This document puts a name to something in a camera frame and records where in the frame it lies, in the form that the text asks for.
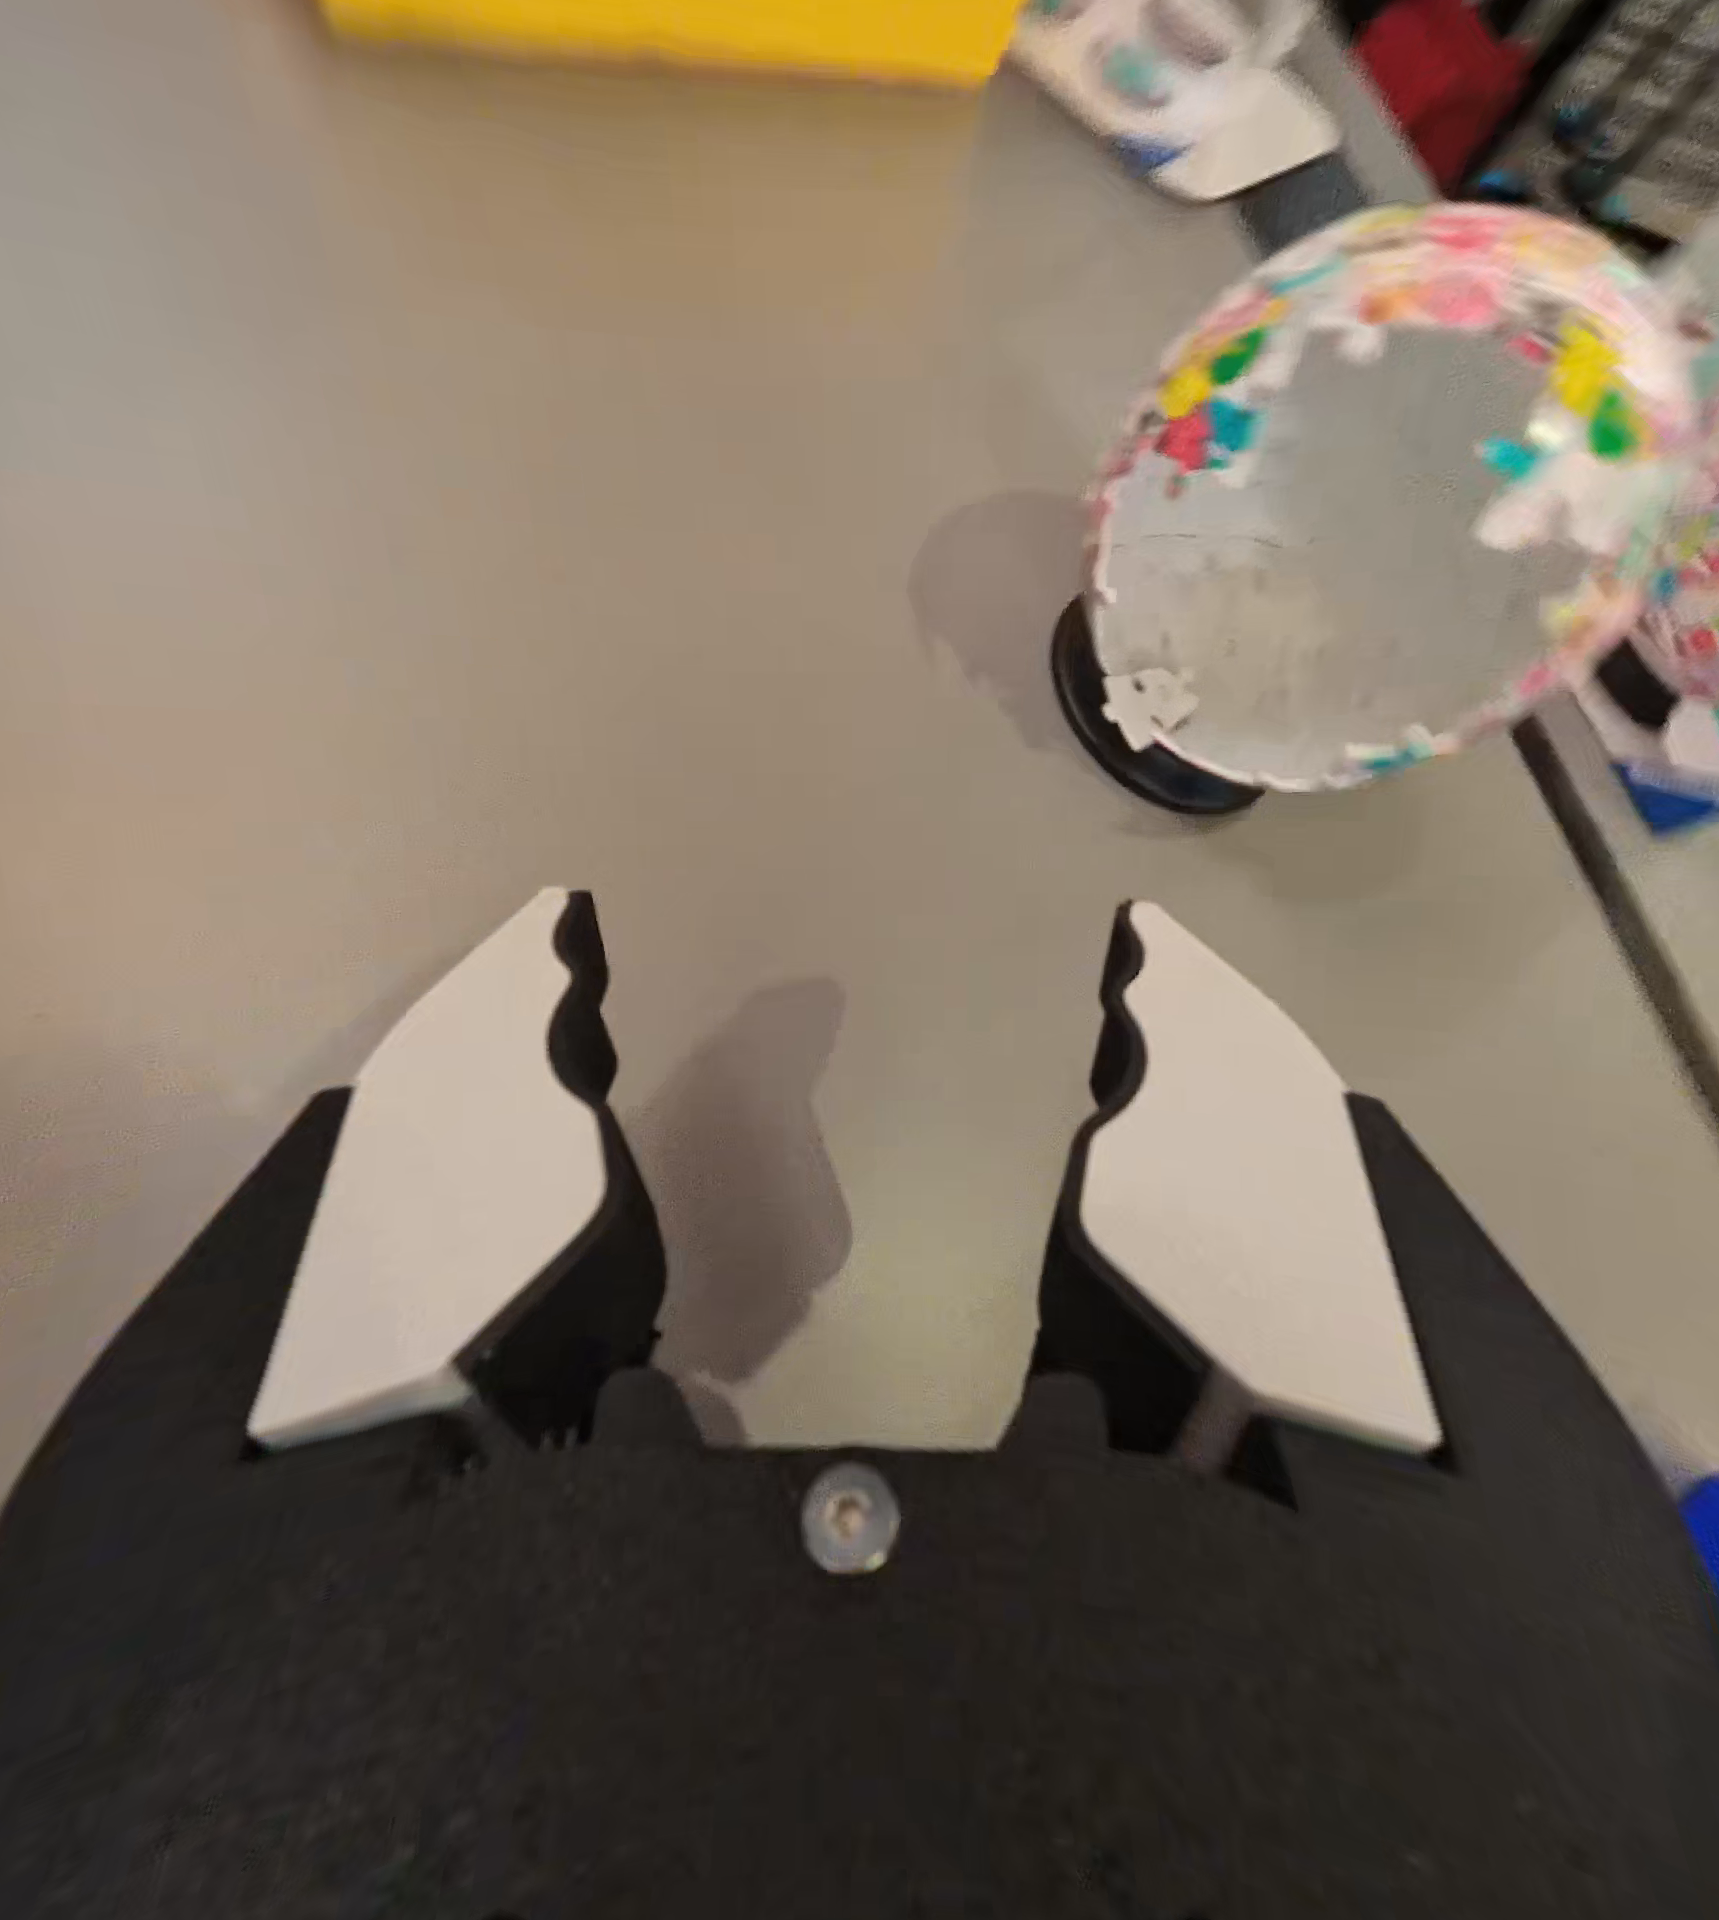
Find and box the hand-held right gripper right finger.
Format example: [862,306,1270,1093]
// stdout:
[1031,900,1447,1469]

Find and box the red box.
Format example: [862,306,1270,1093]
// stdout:
[1354,0,1535,189]

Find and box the colourful puzzle ball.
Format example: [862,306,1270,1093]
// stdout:
[1084,201,1701,792]

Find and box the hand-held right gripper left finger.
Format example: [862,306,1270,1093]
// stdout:
[248,886,669,1450]

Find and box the yellow box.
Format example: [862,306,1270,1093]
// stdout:
[317,0,1026,88]

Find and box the black ball stand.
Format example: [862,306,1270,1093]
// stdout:
[1051,593,1267,814]

